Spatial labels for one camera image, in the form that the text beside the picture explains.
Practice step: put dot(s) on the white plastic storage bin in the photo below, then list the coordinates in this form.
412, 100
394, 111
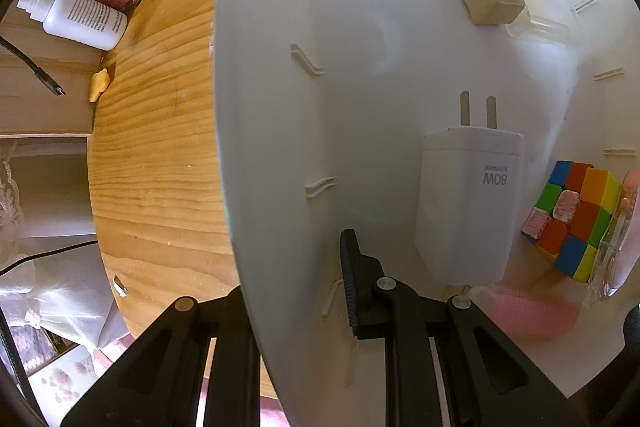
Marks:
321, 110

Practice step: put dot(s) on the white wall charger 80W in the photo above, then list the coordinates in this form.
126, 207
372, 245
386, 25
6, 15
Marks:
468, 200

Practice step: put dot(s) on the pink oval case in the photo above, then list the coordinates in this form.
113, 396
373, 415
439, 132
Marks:
618, 251

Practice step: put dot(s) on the white lace curtain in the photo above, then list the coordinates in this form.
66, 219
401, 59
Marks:
52, 275

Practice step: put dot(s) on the white spray bottle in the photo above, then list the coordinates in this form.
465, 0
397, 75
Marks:
89, 22

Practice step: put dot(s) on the pink and white clip toy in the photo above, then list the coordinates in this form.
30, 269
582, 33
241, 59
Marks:
521, 315

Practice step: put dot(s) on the multicolour rubik's cube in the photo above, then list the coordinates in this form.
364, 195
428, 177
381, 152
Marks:
571, 215

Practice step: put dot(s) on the clear box with stickers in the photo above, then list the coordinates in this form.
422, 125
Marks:
545, 20

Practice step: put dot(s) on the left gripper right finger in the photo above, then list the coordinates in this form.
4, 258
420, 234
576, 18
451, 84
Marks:
446, 362

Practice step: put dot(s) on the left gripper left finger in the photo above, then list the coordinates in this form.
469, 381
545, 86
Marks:
158, 380

